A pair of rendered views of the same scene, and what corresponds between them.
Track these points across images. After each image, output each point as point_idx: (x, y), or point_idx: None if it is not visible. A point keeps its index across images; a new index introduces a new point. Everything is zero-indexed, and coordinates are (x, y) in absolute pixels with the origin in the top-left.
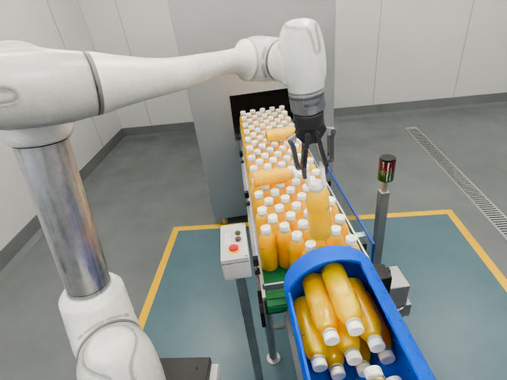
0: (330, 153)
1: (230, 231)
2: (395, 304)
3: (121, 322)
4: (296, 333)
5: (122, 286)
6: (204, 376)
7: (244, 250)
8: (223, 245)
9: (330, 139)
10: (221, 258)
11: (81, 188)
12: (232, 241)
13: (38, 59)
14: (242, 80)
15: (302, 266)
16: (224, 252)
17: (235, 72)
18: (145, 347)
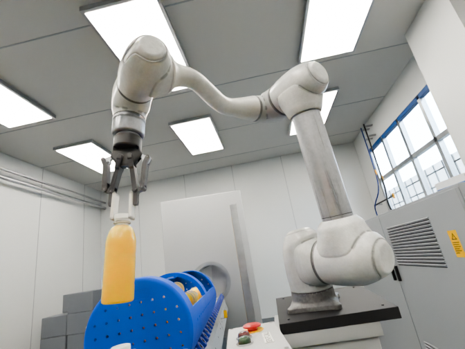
0: (110, 183)
1: (262, 345)
2: None
3: (313, 243)
4: (199, 303)
5: (319, 230)
6: (279, 318)
7: (234, 332)
8: (273, 330)
9: (110, 169)
10: (272, 322)
11: (301, 147)
12: (255, 335)
13: None
14: (173, 88)
15: (171, 282)
16: (269, 326)
17: (180, 86)
18: (284, 242)
